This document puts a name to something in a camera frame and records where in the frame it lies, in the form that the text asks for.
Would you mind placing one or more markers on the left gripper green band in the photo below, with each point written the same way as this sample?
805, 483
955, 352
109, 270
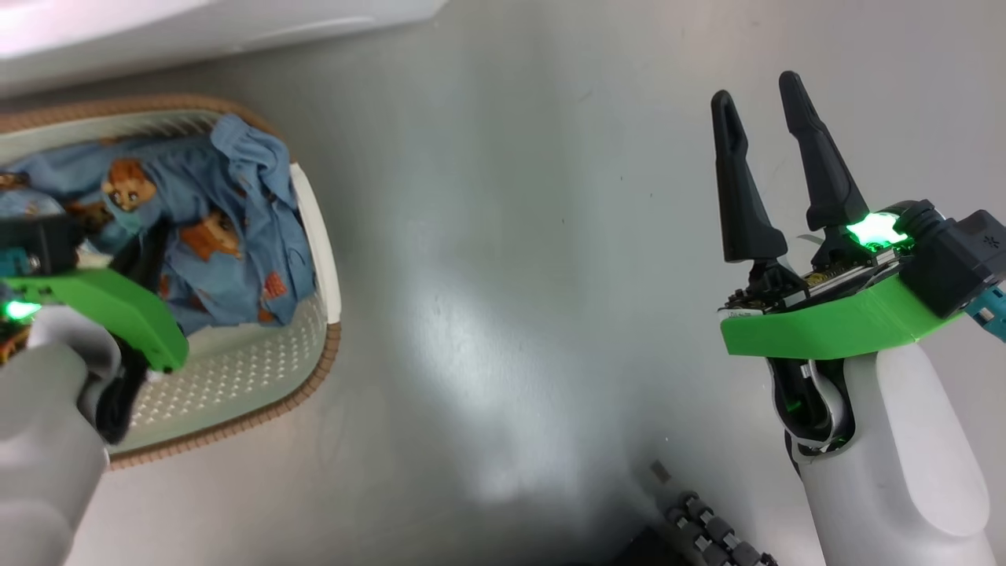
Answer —
118, 310

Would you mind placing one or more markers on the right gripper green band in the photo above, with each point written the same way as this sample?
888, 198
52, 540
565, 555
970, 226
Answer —
833, 326

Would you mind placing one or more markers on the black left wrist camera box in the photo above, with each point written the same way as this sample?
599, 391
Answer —
47, 244

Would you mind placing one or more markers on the blue cartoon print garment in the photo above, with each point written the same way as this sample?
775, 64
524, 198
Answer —
236, 204

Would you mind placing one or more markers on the robot base roller wheel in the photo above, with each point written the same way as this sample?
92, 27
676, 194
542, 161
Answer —
707, 531

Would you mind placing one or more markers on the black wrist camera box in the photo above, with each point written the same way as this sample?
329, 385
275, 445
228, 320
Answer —
959, 259
47, 244

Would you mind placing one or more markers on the white basket with brown rim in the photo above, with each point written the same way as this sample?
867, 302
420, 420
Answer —
236, 377

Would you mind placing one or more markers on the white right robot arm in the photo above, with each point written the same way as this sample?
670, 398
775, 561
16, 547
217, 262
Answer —
904, 456

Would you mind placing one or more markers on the white front-load washing machine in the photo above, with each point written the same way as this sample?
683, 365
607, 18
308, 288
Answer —
157, 31

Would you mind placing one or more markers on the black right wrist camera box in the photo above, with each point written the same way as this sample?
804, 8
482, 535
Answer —
959, 259

